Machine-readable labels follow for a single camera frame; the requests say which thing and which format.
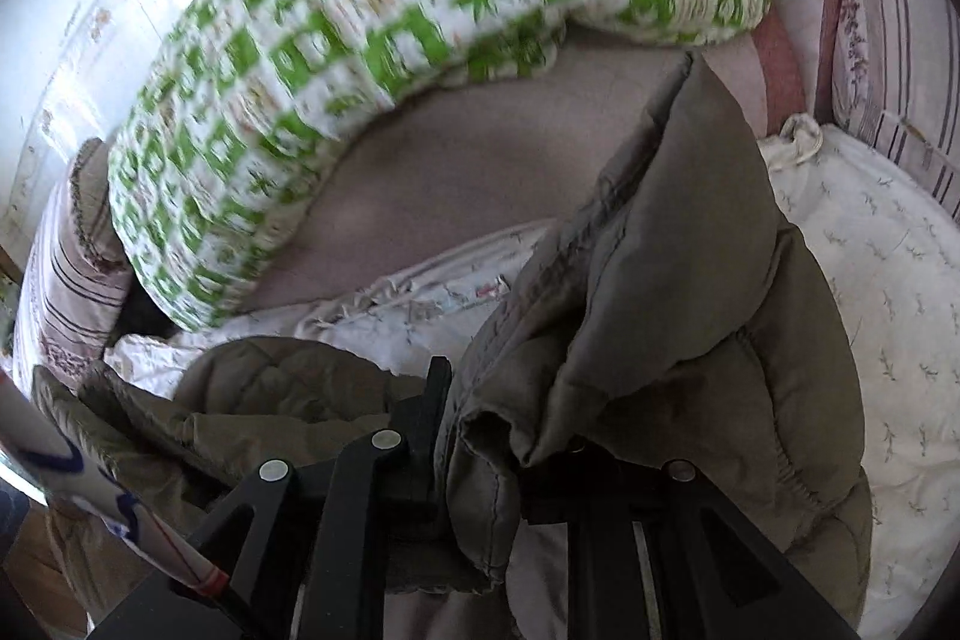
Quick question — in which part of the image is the olive hooded padded jacket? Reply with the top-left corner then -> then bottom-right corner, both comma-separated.
32,58 -> 871,638

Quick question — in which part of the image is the white sleeve with blue print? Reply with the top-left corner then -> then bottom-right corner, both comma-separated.
2,373 -> 229,598

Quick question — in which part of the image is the striped floral pillow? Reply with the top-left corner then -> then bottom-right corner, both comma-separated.
11,137 -> 133,393

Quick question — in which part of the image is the white patterned bed quilt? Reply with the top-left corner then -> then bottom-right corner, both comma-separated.
106,121 -> 958,638

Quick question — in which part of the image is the pink red folded blanket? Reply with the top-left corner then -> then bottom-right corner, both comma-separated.
242,0 -> 839,312

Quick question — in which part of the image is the striped pink pillow at right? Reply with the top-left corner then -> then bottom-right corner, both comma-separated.
832,0 -> 958,216

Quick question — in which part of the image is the green white checkered pillow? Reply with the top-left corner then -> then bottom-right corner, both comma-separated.
109,0 -> 771,331

